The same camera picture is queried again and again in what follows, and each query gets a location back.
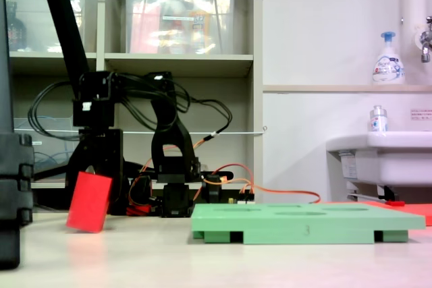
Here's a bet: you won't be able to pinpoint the white wall label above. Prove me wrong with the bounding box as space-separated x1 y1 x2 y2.
410 108 432 121

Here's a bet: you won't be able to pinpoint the white foam soap bottle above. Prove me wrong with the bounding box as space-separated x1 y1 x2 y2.
372 31 406 86

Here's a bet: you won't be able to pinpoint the white sink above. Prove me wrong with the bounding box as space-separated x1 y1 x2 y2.
325 131 432 202

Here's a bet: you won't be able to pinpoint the small circuit board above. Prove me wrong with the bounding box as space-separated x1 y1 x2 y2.
227 196 257 206

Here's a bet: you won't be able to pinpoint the dark vertical panel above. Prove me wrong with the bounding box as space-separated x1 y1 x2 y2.
0 0 15 134

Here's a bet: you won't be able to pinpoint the thick black tripod leg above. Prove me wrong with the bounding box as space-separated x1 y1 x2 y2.
35 0 129 217

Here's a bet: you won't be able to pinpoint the notched black stack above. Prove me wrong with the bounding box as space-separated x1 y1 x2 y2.
0 132 34 270

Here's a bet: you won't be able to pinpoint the thin black tripod strut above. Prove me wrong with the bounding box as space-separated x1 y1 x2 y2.
32 162 70 181

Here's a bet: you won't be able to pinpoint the red square block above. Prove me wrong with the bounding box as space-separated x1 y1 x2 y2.
65 171 113 234

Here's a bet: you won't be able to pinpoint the green shape-hole board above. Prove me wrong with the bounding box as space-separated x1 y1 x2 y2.
190 202 426 245

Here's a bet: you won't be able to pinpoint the flat red mat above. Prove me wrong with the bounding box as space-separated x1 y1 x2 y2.
317 200 432 227

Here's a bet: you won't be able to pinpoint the beige shelf unit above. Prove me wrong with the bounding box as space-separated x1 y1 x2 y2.
0 0 264 215

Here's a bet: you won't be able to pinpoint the orange wires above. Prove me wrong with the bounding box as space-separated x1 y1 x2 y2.
130 134 321 205

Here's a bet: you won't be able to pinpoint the large clear storage bin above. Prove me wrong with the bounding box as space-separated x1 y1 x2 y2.
124 0 237 55

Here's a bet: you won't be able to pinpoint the red cable bundle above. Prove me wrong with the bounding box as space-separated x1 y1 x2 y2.
126 173 163 217

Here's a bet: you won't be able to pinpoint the dark round bottle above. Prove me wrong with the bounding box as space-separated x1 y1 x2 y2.
5 1 27 52

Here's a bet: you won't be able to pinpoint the metal faucet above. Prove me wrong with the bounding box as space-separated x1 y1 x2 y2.
414 16 432 63

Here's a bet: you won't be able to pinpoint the black table clamp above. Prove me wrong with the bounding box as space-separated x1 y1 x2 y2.
201 172 234 205

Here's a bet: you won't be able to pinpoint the small clear sanitizer bottle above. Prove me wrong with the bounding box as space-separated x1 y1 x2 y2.
367 105 389 133

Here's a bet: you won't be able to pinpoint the clear bin with cables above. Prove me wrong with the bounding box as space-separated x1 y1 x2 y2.
13 105 82 183

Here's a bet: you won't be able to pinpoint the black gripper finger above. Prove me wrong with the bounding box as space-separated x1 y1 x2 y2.
94 129 125 217
65 132 90 198

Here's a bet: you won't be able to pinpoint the clear bin with bottles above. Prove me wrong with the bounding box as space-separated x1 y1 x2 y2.
5 0 87 53

